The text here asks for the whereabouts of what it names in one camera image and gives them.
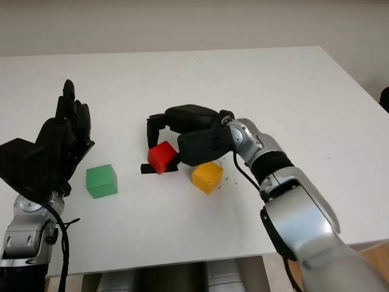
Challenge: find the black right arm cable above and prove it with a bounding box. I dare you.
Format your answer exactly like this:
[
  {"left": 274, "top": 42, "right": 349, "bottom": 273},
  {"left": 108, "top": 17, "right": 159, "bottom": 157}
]
[{"left": 232, "top": 148, "right": 305, "bottom": 292}]

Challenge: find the green wooden block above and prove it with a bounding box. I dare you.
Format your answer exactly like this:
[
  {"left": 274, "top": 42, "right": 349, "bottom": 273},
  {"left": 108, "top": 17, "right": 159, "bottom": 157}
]
[{"left": 86, "top": 164, "right": 119, "bottom": 200}]

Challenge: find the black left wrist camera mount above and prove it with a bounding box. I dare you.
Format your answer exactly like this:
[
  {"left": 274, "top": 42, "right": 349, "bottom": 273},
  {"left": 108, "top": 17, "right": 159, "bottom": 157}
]
[{"left": 0, "top": 138, "right": 58, "bottom": 201}]

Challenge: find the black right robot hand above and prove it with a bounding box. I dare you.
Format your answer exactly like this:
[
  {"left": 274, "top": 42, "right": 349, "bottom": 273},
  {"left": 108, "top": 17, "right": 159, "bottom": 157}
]
[{"left": 146, "top": 104, "right": 235, "bottom": 153}]

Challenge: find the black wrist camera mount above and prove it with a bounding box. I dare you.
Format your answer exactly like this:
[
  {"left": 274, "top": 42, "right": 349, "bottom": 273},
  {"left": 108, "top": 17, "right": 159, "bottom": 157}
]
[
  {"left": 177, "top": 126, "right": 236, "bottom": 167},
  {"left": 0, "top": 138, "right": 58, "bottom": 201}
]

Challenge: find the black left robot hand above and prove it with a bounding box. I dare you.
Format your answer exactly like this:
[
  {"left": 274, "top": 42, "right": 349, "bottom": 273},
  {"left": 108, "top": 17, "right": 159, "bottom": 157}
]
[{"left": 35, "top": 79, "right": 95, "bottom": 198}]

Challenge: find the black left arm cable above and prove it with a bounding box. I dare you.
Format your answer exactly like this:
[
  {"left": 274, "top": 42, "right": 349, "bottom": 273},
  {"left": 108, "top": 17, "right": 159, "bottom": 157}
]
[{"left": 45, "top": 200, "right": 81, "bottom": 292}]

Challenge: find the silver robot leg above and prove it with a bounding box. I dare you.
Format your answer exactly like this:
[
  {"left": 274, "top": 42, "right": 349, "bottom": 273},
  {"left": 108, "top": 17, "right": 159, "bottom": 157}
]
[
  {"left": 97, "top": 269, "right": 143, "bottom": 292},
  {"left": 203, "top": 260, "right": 244, "bottom": 292}
]

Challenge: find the black tape strip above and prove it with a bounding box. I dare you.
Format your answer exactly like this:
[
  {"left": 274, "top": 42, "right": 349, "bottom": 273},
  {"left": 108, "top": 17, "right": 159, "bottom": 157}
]
[{"left": 140, "top": 161, "right": 180, "bottom": 176}]

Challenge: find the white table leg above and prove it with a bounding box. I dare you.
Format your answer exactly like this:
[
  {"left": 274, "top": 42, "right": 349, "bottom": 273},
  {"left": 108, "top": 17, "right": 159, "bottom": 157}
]
[{"left": 261, "top": 255, "right": 288, "bottom": 292}]

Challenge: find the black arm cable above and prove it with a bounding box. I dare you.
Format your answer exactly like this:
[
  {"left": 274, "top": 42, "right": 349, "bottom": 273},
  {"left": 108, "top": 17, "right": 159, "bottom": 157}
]
[
  {"left": 45, "top": 200, "right": 81, "bottom": 292},
  {"left": 232, "top": 148, "right": 305, "bottom": 292}
]

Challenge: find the yellow wooden block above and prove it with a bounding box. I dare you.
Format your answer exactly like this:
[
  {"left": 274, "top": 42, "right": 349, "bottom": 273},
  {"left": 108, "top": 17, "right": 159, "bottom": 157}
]
[{"left": 191, "top": 161, "right": 224, "bottom": 195}]

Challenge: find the black round object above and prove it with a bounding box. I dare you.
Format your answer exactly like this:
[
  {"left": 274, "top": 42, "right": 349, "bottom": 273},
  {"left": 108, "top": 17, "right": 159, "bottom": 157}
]
[{"left": 379, "top": 86, "right": 389, "bottom": 114}]

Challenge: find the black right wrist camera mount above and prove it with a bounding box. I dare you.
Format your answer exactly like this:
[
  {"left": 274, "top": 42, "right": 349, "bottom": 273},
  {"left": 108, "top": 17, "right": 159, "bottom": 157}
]
[{"left": 177, "top": 126, "right": 236, "bottom": 167}]

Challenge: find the silver robot left leg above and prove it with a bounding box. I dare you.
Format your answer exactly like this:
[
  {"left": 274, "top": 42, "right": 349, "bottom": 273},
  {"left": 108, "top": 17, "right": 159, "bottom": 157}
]
[{"left": 97, "top": 269, "right": 143, "bottom": 292}]

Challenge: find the silver robot right leg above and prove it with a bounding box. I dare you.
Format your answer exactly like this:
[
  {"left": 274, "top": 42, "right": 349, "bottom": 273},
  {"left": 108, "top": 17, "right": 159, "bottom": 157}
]
[{"left": 203, "top": 260, "right": 244, "bottom": 292}]

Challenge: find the red wooden block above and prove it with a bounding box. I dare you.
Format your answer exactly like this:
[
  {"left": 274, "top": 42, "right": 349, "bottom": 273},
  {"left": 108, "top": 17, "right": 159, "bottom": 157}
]
[{"left": 147, "top": 141, "right": 178, "bottom": 175}]

